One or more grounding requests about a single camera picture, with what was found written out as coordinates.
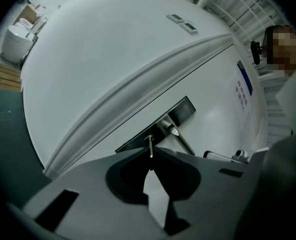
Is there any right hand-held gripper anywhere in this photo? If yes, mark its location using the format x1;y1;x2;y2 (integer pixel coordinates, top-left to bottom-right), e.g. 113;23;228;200
203;146;271;165

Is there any blue and white wall sign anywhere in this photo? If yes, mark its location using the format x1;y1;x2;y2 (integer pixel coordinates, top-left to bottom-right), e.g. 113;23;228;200
236;59;254;97

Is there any white paper notice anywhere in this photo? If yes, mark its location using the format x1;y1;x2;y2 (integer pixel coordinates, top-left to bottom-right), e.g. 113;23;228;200
228;76;251;115

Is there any white wall switch panel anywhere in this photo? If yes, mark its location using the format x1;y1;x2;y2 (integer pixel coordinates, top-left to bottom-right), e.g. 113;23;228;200
180;21;198;35
166;13;184;23

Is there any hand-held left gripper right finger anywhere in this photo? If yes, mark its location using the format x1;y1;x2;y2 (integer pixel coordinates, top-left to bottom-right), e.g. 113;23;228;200
152;146;203;203

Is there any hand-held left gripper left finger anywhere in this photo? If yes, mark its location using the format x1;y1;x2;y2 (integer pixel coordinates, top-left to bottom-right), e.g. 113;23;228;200
105;147;154;207

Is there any white door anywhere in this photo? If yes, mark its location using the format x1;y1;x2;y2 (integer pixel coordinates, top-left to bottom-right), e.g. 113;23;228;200
44;40;269;180

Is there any brown cardboard box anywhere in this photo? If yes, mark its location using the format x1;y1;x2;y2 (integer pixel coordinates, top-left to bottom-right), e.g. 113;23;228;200
18;4;43;25

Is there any white toilet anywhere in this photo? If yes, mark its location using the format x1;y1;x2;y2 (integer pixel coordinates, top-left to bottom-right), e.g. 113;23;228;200
18;16;49;36

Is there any white round bin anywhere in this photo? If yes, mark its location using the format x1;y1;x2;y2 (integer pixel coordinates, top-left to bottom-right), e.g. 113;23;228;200
1;24;36;65

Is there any person's head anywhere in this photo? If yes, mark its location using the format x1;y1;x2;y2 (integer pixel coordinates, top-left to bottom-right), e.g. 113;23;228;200
264;24;296;78

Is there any wooden plank platform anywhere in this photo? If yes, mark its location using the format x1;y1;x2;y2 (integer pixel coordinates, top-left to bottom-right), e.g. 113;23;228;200
0;59;23;93

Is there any black head-worn camera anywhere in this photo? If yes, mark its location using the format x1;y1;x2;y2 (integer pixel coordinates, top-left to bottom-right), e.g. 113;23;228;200
250;40;264;66

